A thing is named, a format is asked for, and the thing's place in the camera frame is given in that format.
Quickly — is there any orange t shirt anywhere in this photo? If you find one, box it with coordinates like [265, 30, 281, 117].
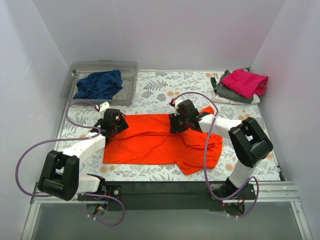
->
[103, 114, 223, 175]

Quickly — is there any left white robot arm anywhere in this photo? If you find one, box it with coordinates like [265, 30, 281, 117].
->
[38, 108, 129, 201]

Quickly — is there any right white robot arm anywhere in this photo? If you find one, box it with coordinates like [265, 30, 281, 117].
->
[169, 99, 273, 200]

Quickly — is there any floral table mat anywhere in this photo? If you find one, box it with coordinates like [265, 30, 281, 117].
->
[58, 71, 281, 182]

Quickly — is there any white folded shirt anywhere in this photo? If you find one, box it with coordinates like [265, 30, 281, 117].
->
[212, 92, 261, 105]

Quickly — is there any dark green folded shirt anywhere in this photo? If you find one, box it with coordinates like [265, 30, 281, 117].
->
[210, 77, 218, 91]

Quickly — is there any blue t shirt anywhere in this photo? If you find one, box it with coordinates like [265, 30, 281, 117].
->
[73, 69, 123, 100]

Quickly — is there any grey folded t shirt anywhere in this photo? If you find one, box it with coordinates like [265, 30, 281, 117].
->
[214, 69, 255, 104]

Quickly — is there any clear plastic bin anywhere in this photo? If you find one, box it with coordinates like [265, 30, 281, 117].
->
[60, 60, 139, 106]

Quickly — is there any pink folded t shirt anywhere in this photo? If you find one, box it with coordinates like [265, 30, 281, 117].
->
[221, 68, 269, 99]

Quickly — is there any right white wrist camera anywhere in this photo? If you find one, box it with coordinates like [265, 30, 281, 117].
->
[169, 98, 182, 116]

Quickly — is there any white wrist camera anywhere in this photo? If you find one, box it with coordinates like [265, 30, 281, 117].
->
[169, 98, 182, 116]
[94, 101, 110, 114]

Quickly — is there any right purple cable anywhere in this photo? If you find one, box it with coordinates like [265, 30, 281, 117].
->
[169, 91, 260, 219]

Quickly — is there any purple cable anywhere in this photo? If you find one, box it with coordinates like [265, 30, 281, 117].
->
[169, 91, 260, 219]
[14, 100, 126, 227]

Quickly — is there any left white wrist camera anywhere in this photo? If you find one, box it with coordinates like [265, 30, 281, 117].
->
[94, 101, 110, 114]

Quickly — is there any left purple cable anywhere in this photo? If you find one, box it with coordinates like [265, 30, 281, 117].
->
[14, 100, 126, 227]

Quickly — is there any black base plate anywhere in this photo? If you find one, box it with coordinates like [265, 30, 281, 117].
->
[77, 181, 257, 212]

